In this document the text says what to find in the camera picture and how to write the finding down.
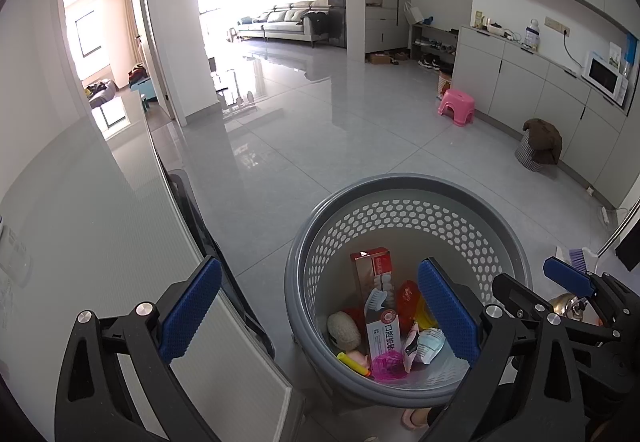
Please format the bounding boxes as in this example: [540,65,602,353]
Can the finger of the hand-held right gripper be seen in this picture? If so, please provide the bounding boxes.
[491,273,551,321]
[543,256,599,299]

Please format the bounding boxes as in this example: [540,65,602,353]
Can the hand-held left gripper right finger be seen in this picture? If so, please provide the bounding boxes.
[417,257,587,442]

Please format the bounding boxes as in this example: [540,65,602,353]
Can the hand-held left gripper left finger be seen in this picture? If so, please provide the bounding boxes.
[53,256,224,442]

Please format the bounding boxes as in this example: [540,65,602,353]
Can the blue white mask packet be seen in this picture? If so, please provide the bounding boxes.
[415,326,447,366]

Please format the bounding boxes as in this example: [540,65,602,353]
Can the pink snack packet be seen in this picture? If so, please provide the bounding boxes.
[401,321,422,373]

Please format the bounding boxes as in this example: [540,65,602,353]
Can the red white toothpaste box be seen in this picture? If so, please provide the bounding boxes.
[364,307,407,366]

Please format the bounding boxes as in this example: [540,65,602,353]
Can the pink plastic mesh toy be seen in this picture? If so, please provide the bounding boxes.
[369,352,407,383]

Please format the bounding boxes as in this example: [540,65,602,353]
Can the red box with teeth picture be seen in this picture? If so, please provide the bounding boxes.
[348,245,407,311]

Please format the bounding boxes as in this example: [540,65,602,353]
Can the round beige plush toy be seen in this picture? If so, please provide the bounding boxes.
[327,310,362,352]

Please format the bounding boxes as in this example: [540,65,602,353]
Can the yellow plastic strainer scoop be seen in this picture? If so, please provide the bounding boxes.
[336,350,375,377]

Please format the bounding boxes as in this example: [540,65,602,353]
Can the grey perforated laundry basket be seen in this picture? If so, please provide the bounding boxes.
[283,173,534,411]

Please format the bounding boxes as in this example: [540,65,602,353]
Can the blue bristle brush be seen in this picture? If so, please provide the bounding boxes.
[567,246,594,271]

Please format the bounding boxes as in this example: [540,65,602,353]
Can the brass kettle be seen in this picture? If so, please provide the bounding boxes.
[549,294,589,323]

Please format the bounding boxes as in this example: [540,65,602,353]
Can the person's foot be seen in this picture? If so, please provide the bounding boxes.
[400,405,444,431]

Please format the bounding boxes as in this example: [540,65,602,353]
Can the checked fabric basket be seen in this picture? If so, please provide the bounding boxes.
[514,134,558,173]

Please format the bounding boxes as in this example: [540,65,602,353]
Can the brown garment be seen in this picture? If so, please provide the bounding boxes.
[522,117,564,166]

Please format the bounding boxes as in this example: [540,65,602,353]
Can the white sideboard cabinet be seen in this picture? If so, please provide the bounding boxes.
[452,24,640,209]

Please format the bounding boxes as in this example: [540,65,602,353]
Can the pink plastic stool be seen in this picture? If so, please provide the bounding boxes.
[437,88,475,127]

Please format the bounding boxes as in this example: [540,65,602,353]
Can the white microwave oven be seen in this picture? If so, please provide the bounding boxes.
[582,50,629,106]

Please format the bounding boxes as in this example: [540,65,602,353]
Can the white bottle with blue label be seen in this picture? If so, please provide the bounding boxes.
[523,17,544,48]

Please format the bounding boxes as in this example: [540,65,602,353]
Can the shoe rack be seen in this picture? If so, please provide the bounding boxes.
[410,21,460,73]

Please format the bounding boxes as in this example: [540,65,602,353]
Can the white room door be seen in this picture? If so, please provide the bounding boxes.
[128,0,176,121]

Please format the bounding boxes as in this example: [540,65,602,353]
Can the beige curtain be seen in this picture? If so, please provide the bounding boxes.
[122,0,139,68]

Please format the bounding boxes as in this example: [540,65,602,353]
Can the bedroom window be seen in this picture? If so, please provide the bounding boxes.
[74,9,111,58]

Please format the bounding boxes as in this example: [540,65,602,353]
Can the grey sofa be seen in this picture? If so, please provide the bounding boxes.
[235,0,334,46]

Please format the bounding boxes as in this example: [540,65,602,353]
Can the white paper bag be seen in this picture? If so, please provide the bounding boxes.
[403,0,426,26]

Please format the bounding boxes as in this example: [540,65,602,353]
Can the dark refrigerator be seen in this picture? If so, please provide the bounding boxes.
[326,0,347,49]

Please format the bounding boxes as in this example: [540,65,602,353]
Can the black power cable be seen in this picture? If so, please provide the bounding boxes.
[562,31,584,73]

